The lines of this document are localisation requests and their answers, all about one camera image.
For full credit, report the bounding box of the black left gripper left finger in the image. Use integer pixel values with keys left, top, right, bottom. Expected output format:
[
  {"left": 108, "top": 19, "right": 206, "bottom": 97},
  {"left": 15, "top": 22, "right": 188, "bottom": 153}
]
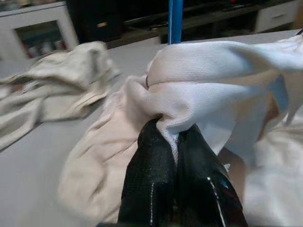
[{"left": 117, "top": 119, "right": 177, "bottom": 227}]

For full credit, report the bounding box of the white drawer front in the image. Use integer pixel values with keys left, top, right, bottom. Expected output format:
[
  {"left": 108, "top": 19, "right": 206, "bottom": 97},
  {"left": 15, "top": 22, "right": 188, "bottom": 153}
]
[{"left": 255, "top": 2, "right": 301, "bottom": 33}]

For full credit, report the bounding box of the white glass-door cabinet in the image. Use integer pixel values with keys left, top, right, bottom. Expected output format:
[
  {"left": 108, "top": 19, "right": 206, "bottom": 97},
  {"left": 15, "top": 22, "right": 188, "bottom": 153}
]
[{"left": 0, "top": 2, "right": 80, "bottom": 62}]

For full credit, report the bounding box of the dark television stand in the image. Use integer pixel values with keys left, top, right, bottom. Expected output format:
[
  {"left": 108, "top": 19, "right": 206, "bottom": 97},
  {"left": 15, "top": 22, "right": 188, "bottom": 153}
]
[{"left": 104, "top": 0, "right": 303, "bottom": 49}]

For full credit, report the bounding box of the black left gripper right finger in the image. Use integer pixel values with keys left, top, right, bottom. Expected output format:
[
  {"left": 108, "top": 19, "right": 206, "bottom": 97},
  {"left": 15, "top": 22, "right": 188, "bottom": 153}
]
[{"left": 176, "top": 124, "right": 249, "bottom": 227}]

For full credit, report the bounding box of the blue plastic hanger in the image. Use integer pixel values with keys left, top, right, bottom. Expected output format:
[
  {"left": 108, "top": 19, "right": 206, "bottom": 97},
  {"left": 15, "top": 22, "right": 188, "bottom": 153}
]
[{"left": 167, "top": 0, "right": 183, "bottom": 45}]

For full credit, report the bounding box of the white printed sweatshirt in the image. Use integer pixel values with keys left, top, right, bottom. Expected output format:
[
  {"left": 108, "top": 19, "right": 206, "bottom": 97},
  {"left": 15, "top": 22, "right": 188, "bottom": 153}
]
[{"left": 58, "top": 35, "right": 303, "bottom": 227}]

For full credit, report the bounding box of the black speaker with gold badge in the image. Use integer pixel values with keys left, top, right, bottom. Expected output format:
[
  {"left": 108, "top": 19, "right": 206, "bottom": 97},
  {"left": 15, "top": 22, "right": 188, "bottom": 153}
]
[{"left": 65, "top": 0, "right": 126, "bottom": 44}]

